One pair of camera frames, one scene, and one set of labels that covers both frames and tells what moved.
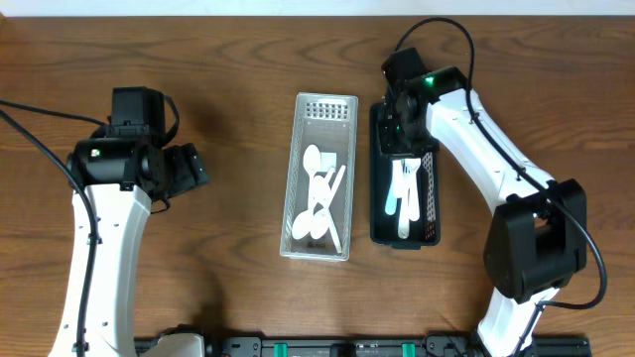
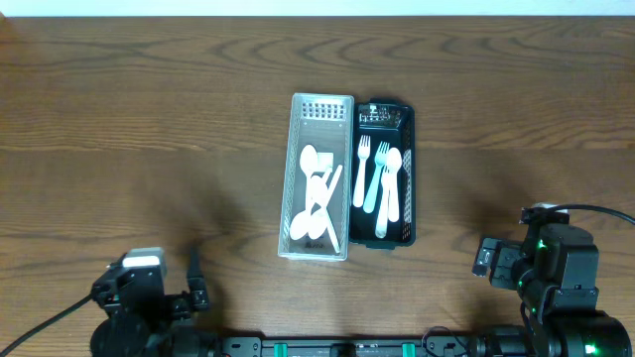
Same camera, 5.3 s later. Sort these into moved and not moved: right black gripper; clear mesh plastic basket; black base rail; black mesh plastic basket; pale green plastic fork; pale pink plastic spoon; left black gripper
Moved: pale pink plastic spoon; left black gripper; black mesh plastic basket; right black gripper; pale green plastic fork
Not moved: black base rail; clear mesh plastic basket
